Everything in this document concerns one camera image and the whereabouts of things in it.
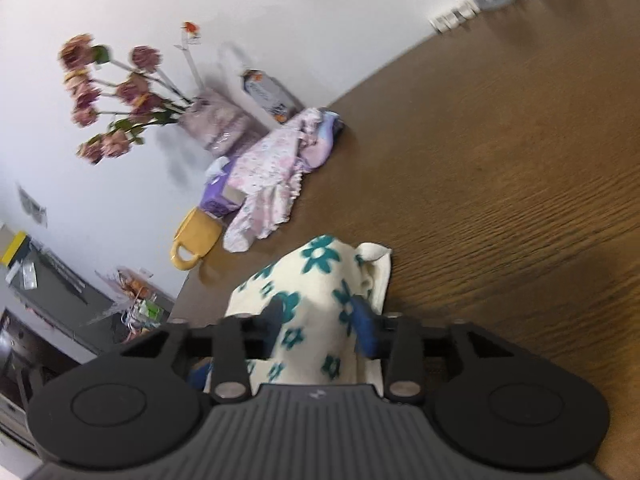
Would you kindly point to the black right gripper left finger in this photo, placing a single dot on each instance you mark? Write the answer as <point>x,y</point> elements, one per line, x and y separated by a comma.
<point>228,344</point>

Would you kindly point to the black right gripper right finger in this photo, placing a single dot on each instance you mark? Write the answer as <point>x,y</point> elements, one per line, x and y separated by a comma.
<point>404,345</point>

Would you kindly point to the cream teal floral garment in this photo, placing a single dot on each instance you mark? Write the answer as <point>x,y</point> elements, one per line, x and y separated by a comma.
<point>317,341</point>

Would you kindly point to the yellow mug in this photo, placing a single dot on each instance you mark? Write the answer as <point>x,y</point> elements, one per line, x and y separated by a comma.
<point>195,238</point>

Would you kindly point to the purple tissue pack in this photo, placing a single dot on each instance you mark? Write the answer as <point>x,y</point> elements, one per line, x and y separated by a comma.
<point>220,198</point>

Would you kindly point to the pink floral garment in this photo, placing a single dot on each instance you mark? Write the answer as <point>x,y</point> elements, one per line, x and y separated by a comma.
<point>269,175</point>

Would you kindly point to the purple storage bag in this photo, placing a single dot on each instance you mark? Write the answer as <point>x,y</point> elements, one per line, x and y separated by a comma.
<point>316,148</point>

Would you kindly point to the pink patterned vase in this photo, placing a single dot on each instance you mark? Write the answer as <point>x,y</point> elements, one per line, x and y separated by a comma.
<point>221,127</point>

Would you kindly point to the dried pink flowers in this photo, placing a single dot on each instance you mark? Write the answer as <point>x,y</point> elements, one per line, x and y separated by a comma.
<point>133,96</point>

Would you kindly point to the white power strip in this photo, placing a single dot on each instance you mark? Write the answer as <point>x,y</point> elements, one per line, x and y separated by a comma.
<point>458,16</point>

